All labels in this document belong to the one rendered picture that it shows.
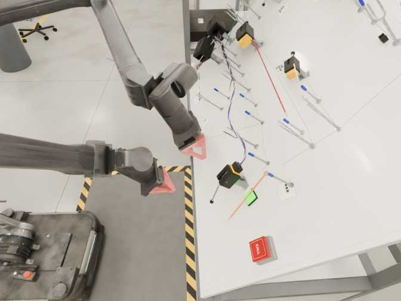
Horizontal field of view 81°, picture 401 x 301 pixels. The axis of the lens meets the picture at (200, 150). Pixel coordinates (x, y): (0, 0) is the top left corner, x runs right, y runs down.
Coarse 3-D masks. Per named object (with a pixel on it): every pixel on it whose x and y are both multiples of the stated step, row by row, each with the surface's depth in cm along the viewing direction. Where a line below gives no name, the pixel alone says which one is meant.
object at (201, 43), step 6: (204, 36) 114; (198, 42) 117; (204, 42) 113; (210, 42) 115; (198, 48) 114; (204, 48) 113; (198, 54) 114; (204, 54) 113; (210, 54) 115; (204, 60) 117; (216, 60) 122; (222, 60) 120
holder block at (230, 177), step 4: (228, 164) 72; (224, 168) 72; (228, 168) 70; (220, 172) 73; (224, 172) 71; (228, 172) 70; (232, 172) 69; (220, 176) 72; (224, 176) 70; (228, 176) 69; (232, 176) 69; (236, 176) 70; (220, 180) 71; (224, 180) 70; (228, 180) 70; (232, 180) 70; (236, 180) 71; (220, 184) 70; (224, 184) 71; (228, 184) 71; (232, 184) 71; (228, 188) 72
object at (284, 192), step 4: (288, 180) 63; (280, 184) 64; (284, 184) 63; (280, 188) 64; (284, 188) 63; (288, 188) 62; (292, 188) 61; (280, 192) 63; (284, 192) 62; (288, 192) 61; (292, 192) 60; (280, 196) 63; (284, 196) 62; (288, 196) 61; (292, 196) 60; (280, 200) 62; (284, 200) 61
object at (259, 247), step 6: (258, 240) 59; (264, 240) 58; (252, 246) 60; (258, 246) 58; (264, 246) 57; (252, 252) 59; (258, 252) 58; (264, 252) 56; (252, 258) 58; (258, 258) 57; (264, 258) 56
